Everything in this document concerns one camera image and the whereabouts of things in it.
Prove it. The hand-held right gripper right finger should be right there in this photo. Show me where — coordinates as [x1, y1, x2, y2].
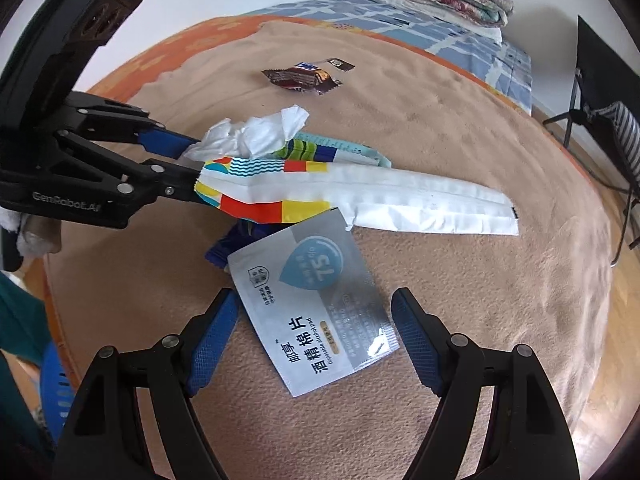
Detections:
[391, 287, 581, 480]

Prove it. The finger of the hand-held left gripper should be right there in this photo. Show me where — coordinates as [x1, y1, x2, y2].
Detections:
[62, 91, 203, 159]
[52, 130, 203, 206]

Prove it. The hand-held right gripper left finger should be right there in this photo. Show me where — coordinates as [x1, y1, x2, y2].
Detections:
[52, 287, 241, 480]

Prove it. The white tissue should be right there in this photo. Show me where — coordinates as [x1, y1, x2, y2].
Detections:
[186, 104, 309, 162]

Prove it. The dark blue foil wrapper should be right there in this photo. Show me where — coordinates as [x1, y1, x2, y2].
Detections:
[204, 222, 281, 273]

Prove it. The silver alcohol pad packet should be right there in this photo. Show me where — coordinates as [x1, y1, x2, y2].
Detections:
[227, 207, 401, 398]

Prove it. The white wrapper with colourful checks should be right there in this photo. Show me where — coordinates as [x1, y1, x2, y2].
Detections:
[192, 152, 519, 237]

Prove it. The brown candy wrapper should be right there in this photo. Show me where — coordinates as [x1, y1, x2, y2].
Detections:
[261, 57, 355, 95]

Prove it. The blue plastic basket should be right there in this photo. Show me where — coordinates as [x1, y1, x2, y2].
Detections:
[40, 342, 83, 423]

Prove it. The teal and white packet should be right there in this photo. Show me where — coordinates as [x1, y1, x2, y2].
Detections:
[295, 131, 393, 168]

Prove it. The beige fleece blanket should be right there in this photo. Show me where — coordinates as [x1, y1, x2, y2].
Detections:
[45, 20, 616, 480]

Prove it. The teal cloth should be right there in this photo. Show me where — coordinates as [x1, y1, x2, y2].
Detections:
[0, 280, 51, 366]

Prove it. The striped cushion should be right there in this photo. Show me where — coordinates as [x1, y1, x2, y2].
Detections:
[595, 101, 640, 186]

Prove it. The blue checked bed sheet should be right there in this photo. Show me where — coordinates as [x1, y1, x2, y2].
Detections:
[247, 0, 533, 116]

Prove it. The black folding chair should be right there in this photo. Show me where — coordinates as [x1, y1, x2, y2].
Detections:
[542, 15, 640, 266]

